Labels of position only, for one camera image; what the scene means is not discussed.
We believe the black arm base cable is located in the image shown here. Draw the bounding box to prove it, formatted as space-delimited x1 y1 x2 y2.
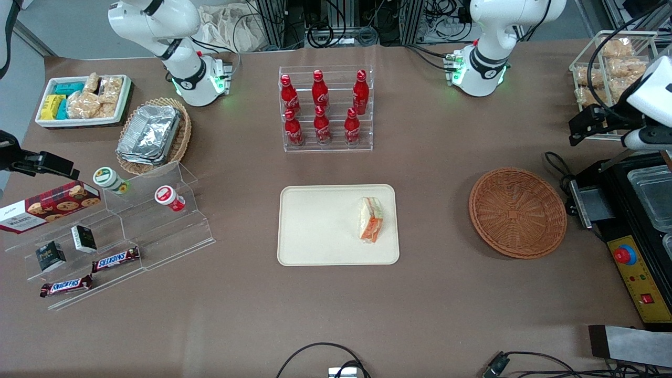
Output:
189 35 243 80
403 43 455 72

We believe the black cable with plug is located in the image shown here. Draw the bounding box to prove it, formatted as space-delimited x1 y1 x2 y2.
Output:
482 351 672 378

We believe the black left arm base cable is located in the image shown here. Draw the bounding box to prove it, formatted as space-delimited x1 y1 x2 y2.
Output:
403 43 455 72

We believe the black arm hose cable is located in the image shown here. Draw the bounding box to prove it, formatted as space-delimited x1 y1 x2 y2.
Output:
586 4 663 128
0 0 23 79

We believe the red Walkers cookie box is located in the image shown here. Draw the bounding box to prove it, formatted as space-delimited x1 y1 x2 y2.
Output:
0 180 102 235

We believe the aluminium frame post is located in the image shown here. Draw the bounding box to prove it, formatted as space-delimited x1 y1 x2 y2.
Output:
255 0 287 52
401 0 425 46

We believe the bagged bread pastry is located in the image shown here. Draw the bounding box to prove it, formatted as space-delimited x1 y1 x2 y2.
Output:
574 86 600 109
600 37 636 59
606 57 649 80
575 65 605 88
608 78 639 101

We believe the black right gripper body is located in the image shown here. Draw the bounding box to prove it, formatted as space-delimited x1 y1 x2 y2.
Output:
0 130 43 175

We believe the red Coca-Cola bottle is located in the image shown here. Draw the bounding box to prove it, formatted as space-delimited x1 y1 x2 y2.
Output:
283 109 306 148
313 106 332 146
343 108 362 146
352 69 370 116
280 74 302 117
311 70 330 112

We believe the clear acrylic bottle rack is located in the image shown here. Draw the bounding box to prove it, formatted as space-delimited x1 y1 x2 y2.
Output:
278 65 374 153

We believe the oval light wicker basket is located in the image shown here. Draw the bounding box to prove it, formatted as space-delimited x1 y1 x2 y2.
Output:
115 97 193 177

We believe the beige plastic tray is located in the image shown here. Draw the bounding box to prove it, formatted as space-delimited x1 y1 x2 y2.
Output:
277 184 400 267

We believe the black machine power cable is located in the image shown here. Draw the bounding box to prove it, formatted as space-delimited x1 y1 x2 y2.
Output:
543 151 579 196

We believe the red emergency stop button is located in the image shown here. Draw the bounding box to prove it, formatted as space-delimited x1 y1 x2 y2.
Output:
613 244 637 267

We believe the black coiled cable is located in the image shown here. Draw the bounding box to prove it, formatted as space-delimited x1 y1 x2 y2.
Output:
306 23 335 48

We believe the yellow snack packet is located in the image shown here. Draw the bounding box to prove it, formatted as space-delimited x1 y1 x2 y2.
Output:
40 94 65 121

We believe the black box with white label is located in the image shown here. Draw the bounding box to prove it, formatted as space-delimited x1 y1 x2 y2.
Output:
71 225 98 254

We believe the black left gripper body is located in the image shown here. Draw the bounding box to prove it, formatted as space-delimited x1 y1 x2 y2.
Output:
603 112 647 137

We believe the grey flat board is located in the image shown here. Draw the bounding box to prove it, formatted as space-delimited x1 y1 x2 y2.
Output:
587 324 672 369

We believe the black tray sealing machine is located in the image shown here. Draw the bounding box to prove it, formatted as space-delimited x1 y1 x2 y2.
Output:
564 151 672 330

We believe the plastic-wrapped triangle sandwich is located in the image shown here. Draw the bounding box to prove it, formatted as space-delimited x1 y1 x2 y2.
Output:
358 196 384 244

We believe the clear acrylic stepped display stand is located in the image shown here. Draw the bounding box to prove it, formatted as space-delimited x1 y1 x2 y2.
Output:
4 160 217 312

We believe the black right arm base cable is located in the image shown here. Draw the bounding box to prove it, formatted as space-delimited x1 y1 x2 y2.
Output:
189 35 243 80

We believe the round brown wicker basket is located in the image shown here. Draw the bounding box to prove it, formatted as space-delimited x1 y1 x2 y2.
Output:
468 167 568 260

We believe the beige cloth bag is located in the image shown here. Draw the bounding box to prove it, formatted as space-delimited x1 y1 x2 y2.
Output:
195 4 266 54

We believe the white rectangular plastic bin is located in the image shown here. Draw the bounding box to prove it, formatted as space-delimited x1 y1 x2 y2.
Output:
34 74 132 129

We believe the red-lid yogurt cup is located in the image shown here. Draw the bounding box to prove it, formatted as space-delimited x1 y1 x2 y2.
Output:
154 185 186 213

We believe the white wire shelf rack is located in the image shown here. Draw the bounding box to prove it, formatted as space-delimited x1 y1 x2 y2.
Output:
569 30 660 142

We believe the Snickers chocolate bar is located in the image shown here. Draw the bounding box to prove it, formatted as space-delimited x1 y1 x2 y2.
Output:
91 246 141 274
40 274 94 299

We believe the black looped cable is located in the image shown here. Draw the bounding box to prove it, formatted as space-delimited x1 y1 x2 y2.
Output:
275 342 371 378

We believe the aluminium foil container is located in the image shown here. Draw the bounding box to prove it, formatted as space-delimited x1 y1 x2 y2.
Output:
119 104 183 161
116 147 171 167

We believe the black box with gold print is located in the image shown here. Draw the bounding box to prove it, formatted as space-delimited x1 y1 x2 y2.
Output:
35 241 67 272

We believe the green-lid yogurt cup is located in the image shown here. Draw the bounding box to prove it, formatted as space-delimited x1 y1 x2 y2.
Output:
92 166 130 196

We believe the black left arm hose cable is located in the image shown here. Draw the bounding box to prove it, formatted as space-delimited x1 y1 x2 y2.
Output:
586 4 663 128

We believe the black right arm hose cable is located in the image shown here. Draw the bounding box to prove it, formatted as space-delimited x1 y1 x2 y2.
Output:
0 0 23 79

